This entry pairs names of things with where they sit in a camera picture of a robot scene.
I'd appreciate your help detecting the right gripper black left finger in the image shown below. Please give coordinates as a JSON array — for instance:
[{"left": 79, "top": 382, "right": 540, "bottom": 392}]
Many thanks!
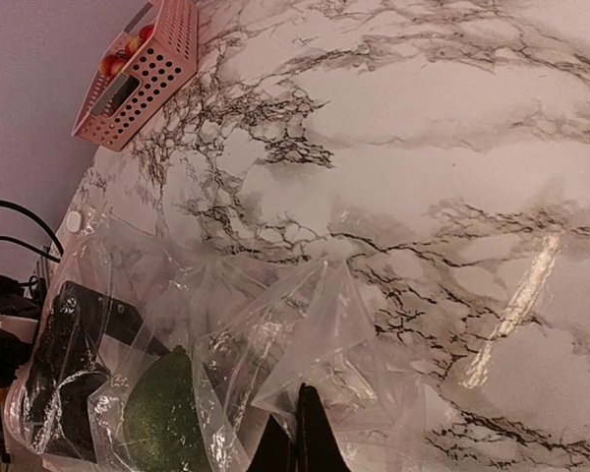
[{"left": 248, "top": 416, "right": 296, "bottom": 472}]

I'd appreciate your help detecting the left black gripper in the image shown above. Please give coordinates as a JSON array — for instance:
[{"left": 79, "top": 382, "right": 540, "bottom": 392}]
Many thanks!
[{"left": 0, "top": 275, "right": 145, "bottom": 462}]

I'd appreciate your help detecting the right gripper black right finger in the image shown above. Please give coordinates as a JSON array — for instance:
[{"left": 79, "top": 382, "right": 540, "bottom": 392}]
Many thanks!
[{"left": 297, "top": 383, "right": 350, "bottom": 472}]

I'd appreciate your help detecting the clear zip top bag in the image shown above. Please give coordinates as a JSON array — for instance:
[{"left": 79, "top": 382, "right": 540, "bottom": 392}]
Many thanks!
[{"left": 3, "top": 211, "right": 425, "bottom": 471}]

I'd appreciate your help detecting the green fake leafy vegetable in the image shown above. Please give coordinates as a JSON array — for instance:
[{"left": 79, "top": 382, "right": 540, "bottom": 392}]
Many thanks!
[{"left": 123, "top": 346, "right": 210, "bottom": 471}]

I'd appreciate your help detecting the pink plastic basket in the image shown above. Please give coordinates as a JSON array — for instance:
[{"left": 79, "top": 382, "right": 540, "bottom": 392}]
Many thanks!
[{"left": 72, "top": 1, "right": 199, "bottom": 151}]

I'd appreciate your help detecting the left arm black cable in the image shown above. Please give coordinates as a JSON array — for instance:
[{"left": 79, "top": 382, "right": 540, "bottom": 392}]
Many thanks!
[{"left": 0, "top": 198, "right": 65, "bottom": 265}]

